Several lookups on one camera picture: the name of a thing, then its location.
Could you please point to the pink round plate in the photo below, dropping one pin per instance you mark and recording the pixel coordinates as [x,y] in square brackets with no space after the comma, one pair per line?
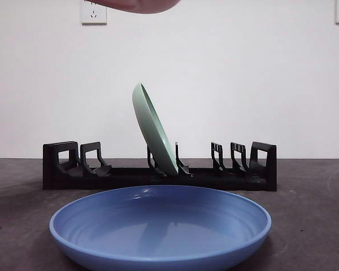
[135,7]

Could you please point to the black plastic dish rack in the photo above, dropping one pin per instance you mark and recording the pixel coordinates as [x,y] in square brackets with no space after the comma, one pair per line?
[271,169]

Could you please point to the green round plate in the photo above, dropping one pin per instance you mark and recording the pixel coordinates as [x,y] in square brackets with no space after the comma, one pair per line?
[149,127]

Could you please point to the blue round plate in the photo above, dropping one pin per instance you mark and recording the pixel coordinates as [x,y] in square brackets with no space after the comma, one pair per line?
[158,226]

